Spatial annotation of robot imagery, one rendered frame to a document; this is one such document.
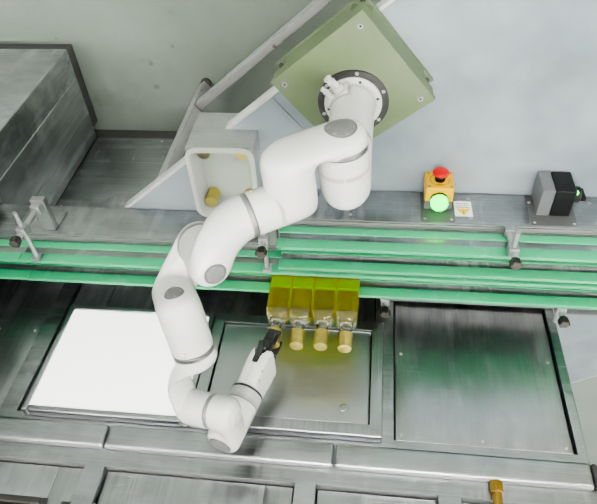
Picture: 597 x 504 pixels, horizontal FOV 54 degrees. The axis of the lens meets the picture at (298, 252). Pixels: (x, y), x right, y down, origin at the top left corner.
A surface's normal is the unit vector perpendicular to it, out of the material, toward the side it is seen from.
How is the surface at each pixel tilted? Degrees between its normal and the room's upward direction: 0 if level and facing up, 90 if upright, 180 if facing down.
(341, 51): 1
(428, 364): 90
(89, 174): 90
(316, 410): 90
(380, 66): 1
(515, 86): 0
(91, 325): 90
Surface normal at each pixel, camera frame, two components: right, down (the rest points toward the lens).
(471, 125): -0.11, 0.71
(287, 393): -0.06, -0.71
